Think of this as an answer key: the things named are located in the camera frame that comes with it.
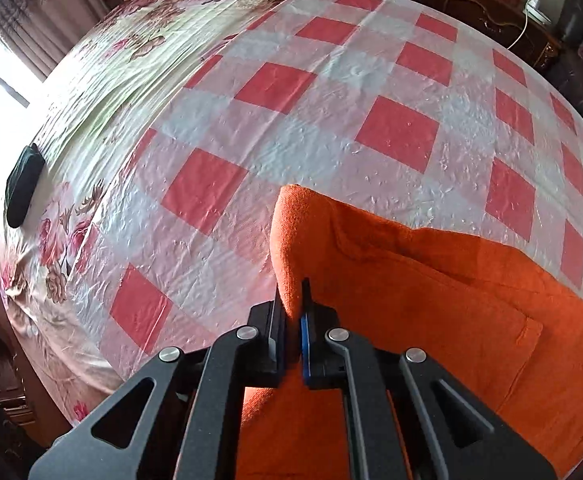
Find orange pants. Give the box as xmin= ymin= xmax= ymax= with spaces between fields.
xmin=230 ymin=185 xmax=583 ymax=474

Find floral pink bed sheet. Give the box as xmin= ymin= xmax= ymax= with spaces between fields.
xmin=0 ymin=0 xmax=285 ymax=424

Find pink checkered plastic tablecloth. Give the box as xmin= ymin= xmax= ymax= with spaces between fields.
xmin=96 ymin=0 xmax=583 ymax=375

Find dark green pouch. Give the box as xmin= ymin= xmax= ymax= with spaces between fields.
xmin=5 ymin=143 xmax=45 ymax=229

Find dark wooden nightstand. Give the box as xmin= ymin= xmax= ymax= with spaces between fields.
xmin=419 ymin=0 xmax=564 ymax=73

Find white device on nightstand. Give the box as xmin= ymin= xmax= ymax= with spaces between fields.
xmin=523 ymin=0 xmax=552 ymax=27

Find purple patterned curtain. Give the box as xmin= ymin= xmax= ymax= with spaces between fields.
xmin=0 ymin=0 xmax=108 ymax=80

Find white charging cable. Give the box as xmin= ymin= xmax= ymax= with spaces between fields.
xmin=505 ymin=6 xmax=533 ymax=52

